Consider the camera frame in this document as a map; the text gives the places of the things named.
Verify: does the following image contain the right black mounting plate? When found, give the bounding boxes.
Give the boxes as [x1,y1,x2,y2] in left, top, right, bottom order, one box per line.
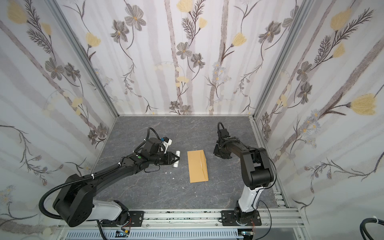
[220,209,262,227]

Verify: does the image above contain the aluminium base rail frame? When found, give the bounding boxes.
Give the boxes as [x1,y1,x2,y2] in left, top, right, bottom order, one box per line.
[54,207,310,240]

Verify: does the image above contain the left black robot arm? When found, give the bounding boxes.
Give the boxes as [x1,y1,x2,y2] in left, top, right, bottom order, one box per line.
[53,138,180,227]

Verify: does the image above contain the black cable bottom right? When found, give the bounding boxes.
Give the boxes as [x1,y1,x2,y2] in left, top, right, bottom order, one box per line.
[359,217,384,240]

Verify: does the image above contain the white perforated cable duct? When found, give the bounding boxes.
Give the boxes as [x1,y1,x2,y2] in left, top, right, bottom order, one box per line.
[63,229,244,240]

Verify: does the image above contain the left black corrugated cable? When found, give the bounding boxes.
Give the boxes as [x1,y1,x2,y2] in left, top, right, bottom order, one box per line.
[38,163,124,240]

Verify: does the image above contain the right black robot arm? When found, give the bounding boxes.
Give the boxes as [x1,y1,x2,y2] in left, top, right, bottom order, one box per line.
[214,128,275,226]

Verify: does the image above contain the black mounting plate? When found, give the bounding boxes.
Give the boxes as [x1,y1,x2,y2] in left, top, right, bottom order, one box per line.
[220,209,262,227]
[101,211,145,228]

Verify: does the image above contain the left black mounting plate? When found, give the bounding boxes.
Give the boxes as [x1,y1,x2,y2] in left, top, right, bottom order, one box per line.
[101,211,145,228]

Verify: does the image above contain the brown kraft envelope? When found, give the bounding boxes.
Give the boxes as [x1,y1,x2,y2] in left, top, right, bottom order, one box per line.
[187,150,209,183]

